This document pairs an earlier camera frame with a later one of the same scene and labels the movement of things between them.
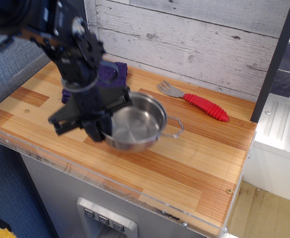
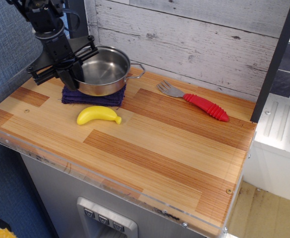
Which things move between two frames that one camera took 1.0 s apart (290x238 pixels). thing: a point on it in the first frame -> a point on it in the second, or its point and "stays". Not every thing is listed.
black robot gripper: (88, 103) -> (59, 54)
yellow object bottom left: (4, 233) stays
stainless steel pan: (137, 127) -> (105, 72)
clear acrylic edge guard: (99, 179) stays
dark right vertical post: (274, 69) stays
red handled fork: (168, 89) stays
